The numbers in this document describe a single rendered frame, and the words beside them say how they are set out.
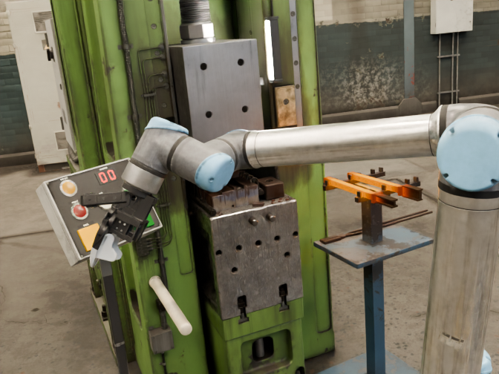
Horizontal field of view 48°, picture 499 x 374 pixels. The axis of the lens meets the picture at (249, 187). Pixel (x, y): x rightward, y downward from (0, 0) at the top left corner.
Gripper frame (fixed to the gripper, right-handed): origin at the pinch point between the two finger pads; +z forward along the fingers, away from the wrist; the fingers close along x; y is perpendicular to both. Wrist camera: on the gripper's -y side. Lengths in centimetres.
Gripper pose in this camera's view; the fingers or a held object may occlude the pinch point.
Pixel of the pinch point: (91, 260)
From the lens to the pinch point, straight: 136.3
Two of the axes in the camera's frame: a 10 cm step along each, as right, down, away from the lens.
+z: -4.5, 8.9, 0.3
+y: 8.9, 4.5, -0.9
